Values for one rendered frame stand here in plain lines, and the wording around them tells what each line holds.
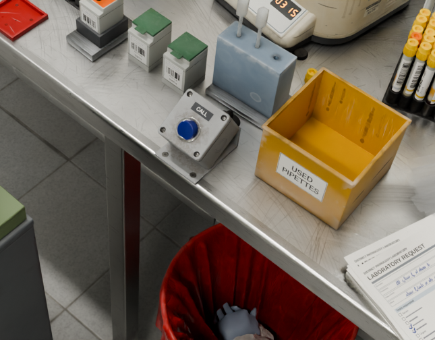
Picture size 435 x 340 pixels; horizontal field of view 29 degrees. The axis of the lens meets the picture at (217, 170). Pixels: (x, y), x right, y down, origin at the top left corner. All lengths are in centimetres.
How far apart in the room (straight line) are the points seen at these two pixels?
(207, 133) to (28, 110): 131
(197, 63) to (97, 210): 101
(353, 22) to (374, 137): 21
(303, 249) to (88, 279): 103
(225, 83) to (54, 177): 108
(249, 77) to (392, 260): 30
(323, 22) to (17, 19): 44
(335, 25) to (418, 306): 43
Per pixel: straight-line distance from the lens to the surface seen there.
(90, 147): 222
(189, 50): 113
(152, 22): 117
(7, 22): 127
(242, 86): 114
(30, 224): 106
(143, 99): 116
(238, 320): 171
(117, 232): 141
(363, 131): 112
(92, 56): 120
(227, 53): 112
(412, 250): 106
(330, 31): 124
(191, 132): 104
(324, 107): 113
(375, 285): 102
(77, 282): 200
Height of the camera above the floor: 175
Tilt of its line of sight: 53 degrees down
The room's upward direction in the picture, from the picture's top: 8 degrees clockwise
